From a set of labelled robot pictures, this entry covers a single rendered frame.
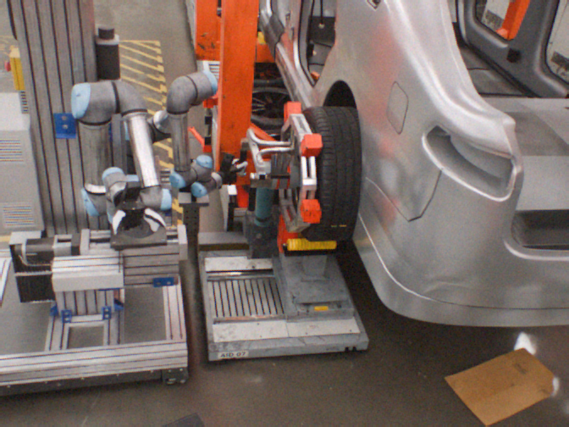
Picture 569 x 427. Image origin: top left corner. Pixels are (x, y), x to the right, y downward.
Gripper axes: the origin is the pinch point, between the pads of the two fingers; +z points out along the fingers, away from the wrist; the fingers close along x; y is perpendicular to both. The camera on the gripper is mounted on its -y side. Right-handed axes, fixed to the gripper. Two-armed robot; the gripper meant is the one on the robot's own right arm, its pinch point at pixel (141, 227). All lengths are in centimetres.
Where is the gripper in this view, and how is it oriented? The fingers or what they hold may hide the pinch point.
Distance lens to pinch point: 186.4
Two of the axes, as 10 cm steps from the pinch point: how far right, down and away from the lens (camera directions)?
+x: -8.7, 0.6, -4.9
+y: -2.2, 8.4, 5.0
